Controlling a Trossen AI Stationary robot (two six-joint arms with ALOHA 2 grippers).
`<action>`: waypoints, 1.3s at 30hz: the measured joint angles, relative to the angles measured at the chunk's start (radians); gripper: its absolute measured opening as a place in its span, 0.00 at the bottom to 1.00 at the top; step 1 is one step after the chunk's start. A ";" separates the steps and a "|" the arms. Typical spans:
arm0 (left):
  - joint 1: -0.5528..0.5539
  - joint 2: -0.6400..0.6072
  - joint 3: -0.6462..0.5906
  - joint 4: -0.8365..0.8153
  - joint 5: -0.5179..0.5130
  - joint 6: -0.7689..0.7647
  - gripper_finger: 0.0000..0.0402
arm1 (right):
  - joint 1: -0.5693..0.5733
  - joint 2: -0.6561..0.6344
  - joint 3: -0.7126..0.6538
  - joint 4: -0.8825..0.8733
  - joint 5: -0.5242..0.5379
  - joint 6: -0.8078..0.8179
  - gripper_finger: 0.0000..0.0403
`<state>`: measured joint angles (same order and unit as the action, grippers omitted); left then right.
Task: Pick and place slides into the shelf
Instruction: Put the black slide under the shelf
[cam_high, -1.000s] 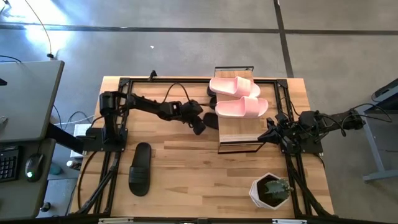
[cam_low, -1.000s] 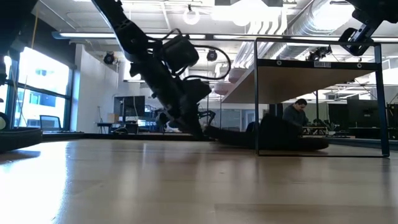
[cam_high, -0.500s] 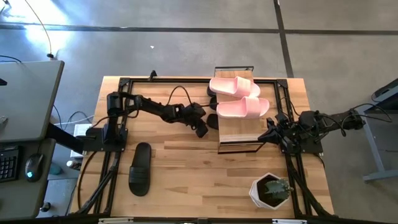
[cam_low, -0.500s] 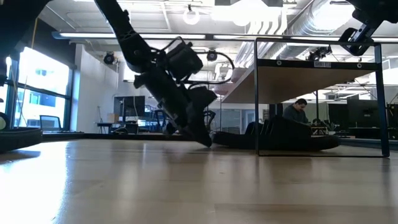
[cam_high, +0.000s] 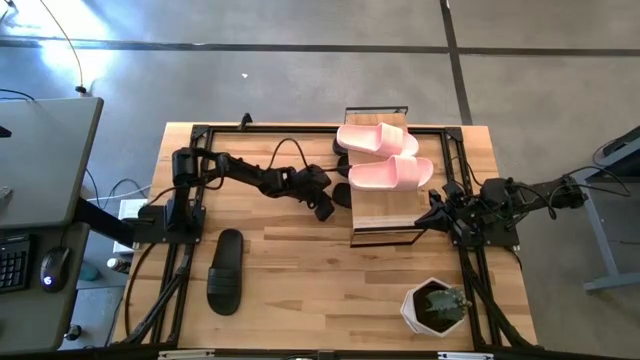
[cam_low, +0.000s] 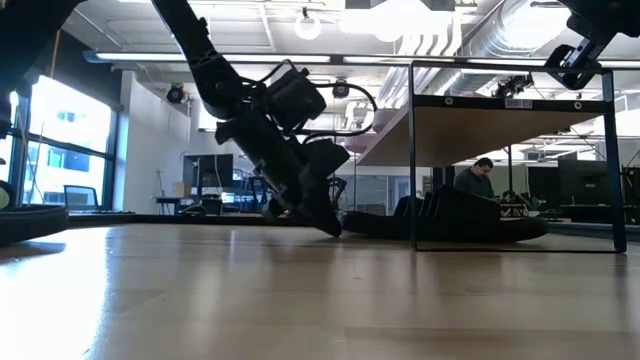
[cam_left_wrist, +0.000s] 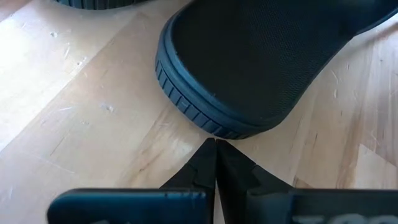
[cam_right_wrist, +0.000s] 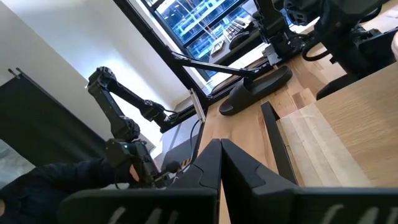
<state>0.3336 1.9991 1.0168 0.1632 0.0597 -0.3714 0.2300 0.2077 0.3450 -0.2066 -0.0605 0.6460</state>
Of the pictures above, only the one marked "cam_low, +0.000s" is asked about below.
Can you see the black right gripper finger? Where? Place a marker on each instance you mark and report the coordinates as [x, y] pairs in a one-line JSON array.
[[575, 80]]

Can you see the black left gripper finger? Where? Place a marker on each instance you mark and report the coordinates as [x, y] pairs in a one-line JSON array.
[[280, 210], [320, 200]]

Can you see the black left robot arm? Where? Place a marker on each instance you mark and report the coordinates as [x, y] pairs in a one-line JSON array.
[[210, 65]]

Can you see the black track light cluster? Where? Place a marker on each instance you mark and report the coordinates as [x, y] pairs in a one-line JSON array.
[[512, 86]]

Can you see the black office monitor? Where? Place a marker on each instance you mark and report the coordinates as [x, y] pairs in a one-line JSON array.
[[207, 170]]

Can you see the black ceiling spotlight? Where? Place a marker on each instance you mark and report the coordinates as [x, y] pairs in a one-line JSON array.
[[341, 90], [175, 94]]

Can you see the dark office partition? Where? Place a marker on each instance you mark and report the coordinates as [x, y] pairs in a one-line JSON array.
[[570, 190]]

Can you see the person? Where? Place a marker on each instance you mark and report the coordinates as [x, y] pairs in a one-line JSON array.
[[475, 182]]

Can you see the dark framed screen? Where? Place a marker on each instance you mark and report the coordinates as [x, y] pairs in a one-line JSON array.
[[81, 197]]

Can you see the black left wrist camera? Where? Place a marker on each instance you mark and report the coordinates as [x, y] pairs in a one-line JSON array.
[[295, 100]]

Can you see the wooden shelf with black frame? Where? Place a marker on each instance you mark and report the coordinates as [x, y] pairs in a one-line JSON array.
[[500, 130]]

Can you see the silver air duct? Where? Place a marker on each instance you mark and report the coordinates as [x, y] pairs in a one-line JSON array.
[[480, 40]]

